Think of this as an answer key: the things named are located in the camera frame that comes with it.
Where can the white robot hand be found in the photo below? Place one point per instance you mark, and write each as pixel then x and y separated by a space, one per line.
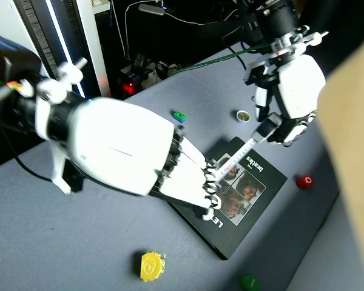
pixel 300 85
pixel 115 142

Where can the grey tape measure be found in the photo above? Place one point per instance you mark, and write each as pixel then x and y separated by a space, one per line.
pixel 265 128

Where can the black Let It Be album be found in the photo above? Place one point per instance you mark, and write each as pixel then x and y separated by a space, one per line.
pixel 254 218

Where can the black device with red light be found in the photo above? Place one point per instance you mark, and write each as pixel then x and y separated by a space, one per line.
pixel 129 88

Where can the small white toy bowl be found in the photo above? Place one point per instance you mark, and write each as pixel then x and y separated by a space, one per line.
pixel 243 116

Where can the green and blue brick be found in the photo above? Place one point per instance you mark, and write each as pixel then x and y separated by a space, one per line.
pixel 179 117

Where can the beige board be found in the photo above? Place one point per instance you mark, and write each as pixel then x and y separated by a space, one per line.
pixel 352 151

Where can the red toy block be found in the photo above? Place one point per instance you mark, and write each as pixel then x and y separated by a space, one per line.
pixel 304 182

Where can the grey table cloth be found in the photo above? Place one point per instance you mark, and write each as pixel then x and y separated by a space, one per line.
pixel 79 236

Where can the yellow swirl toy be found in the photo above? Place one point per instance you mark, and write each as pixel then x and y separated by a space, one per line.
pixel 151 266

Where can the grey power adapter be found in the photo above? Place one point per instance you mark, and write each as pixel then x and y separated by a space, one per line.
pixel 151 9

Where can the white metal cabinet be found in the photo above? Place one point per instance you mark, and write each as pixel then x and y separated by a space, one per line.
pixel 6 21

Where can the green toy block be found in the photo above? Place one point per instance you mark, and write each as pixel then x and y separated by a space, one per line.
pixel 250 283

